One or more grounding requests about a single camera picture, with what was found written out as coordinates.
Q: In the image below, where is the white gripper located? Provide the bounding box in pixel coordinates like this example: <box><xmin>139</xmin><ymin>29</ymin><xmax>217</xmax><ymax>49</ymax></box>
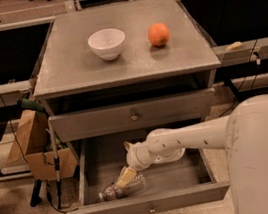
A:
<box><xmin>116</xmin><ymin>140</ymin><xmax>185</xmax><ymax>188</ymax></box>

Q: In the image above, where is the clear plastic water bottle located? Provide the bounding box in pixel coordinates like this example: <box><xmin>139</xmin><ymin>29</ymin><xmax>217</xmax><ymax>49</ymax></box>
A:
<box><xmin>98</xmin><ymin>173</ymin><xmax>146</xmax><ymax>201</ymax></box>

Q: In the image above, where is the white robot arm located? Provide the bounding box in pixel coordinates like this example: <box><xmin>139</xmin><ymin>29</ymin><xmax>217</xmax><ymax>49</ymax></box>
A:
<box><xmin>117</xmin><ymin>94</ymin><xmax>268</xmax><ymax>214</ymax></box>

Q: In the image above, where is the open grey middle drawer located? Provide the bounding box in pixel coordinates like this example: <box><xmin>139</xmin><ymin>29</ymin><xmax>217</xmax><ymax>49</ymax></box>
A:
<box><xmin>69</xmin><ymin>129</ymin><xmax>230</xmax><ymax>214</ymax></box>

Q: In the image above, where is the closed grey top drawer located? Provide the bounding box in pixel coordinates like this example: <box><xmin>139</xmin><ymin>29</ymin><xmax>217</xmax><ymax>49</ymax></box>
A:
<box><xmin>49</xmin><ymin>88</ymin><xmax>215</xmax><ymax>142</ymax></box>

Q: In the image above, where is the grey wooden drawer cabinet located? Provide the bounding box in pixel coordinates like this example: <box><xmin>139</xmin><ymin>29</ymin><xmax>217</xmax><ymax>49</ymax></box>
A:
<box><xmin>21</xmin><ymin>0</ymin><xmax>233</xmax><ymax>162</ymax></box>

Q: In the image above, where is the brown cardboard box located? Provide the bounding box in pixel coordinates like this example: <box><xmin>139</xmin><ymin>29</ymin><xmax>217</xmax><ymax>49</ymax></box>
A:
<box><xmin>0</xmin><ymin>102</ymin><xmax>81</xmax><ymax>188</ymax></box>

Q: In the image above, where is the white ceramic bowl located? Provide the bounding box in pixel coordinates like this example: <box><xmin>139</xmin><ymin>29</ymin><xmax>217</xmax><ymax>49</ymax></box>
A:
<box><xmin>88</xmin><ymin>28</ymin><xmax>126</xmax><ymax>61</ymax></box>

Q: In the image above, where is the orange fruit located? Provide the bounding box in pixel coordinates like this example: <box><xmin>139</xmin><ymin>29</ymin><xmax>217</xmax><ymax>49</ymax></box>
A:
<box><xmin>147</xmin><ymin>23</ymin><xmax>170</xmax><ymax>47</ymax></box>

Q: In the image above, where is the yellow foam scrap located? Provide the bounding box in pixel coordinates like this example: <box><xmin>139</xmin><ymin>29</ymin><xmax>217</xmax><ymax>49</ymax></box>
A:
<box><xmin>225</xmin><ymin>41</ymin><xmax>242</xmax><ymax>52</ymax></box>

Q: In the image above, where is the black floor cable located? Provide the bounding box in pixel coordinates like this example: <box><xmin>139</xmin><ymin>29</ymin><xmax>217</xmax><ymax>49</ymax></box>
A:
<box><xmin>215</xmin><ymin>97</ymin><xmax>241</xmax><ymax>119</ymax></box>

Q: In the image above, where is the green handled grabber stick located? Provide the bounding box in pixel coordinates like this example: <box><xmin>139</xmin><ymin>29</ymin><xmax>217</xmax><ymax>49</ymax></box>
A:
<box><xmin>18</xmin><ymin>97</ymin><xmax>62</xmax><ymax>212</ymax></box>

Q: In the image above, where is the metal frame rail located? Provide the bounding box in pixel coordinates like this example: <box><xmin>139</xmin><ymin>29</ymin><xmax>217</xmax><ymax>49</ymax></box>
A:
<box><xmin>213</xmin><ymin>37</ymin><xmax>268</xmax><ymax>67</ymax></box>

